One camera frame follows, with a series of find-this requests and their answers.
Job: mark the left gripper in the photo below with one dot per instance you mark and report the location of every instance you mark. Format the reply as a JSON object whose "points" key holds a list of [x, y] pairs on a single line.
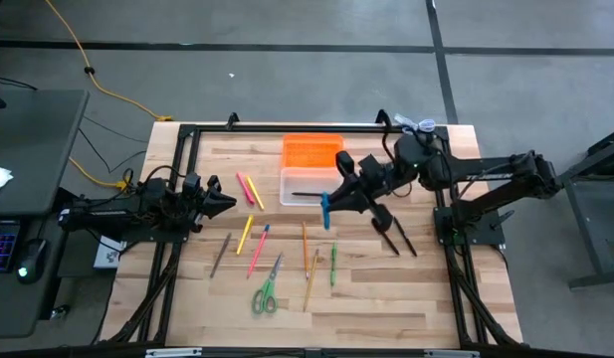
{"points": [[207, 204]]}

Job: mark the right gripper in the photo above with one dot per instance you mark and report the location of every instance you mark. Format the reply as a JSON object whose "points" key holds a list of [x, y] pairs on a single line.
{"points": [[376, 191]]}

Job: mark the pink highlighter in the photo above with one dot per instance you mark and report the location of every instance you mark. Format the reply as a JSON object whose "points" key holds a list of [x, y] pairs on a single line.
{"points": [[245, 188]]}

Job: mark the blue marker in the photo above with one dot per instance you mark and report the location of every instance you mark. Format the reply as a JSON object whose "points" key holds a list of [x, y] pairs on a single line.
{"points": [[326, 219]]}

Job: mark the yellow highlighter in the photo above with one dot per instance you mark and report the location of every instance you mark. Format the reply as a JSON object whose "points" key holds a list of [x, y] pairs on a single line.
{"points": [[255, 193], [245, 234]]}

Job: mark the black pen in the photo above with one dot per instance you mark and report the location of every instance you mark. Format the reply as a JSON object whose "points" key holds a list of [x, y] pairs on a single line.
{"points": [[306, 194], [405, 236], [392, 244]]}

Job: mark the pink pencil with blue cap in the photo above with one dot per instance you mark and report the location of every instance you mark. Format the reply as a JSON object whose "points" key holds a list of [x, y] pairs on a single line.
{"points": [[258, 251]]}

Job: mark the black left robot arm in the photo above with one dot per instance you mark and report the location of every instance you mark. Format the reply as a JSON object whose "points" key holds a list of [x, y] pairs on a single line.
{"points": [[102, 214]]}

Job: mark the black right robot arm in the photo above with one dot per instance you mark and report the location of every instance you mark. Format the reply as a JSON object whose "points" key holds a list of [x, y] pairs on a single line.
{"points": [[485, 176]]}

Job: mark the clear plastic supply box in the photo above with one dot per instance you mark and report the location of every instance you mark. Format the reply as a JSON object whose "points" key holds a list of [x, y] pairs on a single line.
{"points": [[301, 181]]}

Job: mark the orange plastic box lid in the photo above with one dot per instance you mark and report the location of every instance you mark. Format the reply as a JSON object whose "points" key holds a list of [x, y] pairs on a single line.
{"points": [[311, 150]]}

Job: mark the white printed box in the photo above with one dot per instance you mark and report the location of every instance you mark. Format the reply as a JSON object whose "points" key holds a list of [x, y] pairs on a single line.
{"points": [[107, 254]]}

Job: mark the grey pencil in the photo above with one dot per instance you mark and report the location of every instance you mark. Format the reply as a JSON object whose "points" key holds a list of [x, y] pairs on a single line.
{"points": [[220, 255]]}

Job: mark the green pen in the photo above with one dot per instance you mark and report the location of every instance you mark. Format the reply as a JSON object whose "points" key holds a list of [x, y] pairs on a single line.
{"points": [[334, 263]]}

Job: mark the orange pencil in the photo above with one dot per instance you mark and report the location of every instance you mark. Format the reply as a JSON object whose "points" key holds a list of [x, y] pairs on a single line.
{"points": [[305, 248]]}

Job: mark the yellow wooden pencil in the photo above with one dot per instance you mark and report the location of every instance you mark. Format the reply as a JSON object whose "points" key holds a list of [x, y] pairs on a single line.
{"points": [[311, 280]]}

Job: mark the black computer desk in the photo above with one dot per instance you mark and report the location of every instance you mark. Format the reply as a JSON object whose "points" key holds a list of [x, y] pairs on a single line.
{"points": [[38, 149]]}

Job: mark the desk caster wheel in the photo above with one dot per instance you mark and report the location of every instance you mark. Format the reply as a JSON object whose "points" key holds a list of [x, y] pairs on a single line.
{"points": [[61, 312]]}

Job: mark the black computer mouse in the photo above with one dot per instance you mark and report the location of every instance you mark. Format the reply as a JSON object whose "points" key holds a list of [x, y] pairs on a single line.
{"points": [[32, 258]]}

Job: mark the backlit keyboard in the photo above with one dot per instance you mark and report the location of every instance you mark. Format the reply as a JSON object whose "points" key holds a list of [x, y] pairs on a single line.
{"points": [[3, 246]]}

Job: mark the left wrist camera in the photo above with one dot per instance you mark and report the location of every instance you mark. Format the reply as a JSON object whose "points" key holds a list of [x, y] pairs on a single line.
{"points": [[191, 183]]}

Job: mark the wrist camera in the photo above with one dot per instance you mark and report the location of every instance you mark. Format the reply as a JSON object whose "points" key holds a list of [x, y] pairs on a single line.
{"points": [[191, 183], [371, 167]]}

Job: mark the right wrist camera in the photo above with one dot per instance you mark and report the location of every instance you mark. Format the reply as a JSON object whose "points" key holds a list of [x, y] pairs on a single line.
{"points": [[371, 167]]}

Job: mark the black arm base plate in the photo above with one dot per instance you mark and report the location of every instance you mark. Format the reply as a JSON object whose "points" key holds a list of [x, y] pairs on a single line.
{"points": [[152, 237], [485, 233]]}

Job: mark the black aluminium table frame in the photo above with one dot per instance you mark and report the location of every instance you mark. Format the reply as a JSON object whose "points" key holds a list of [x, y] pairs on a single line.
{"points": [[306, 128]]}

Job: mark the silver bracket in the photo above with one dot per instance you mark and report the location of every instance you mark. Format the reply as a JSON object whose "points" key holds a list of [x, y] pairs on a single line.
{"points": [[451, 354], [172, 353]]}

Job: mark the black side table frame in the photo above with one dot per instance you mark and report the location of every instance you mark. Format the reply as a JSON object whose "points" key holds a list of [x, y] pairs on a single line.
{"points": [[600, 278]]}

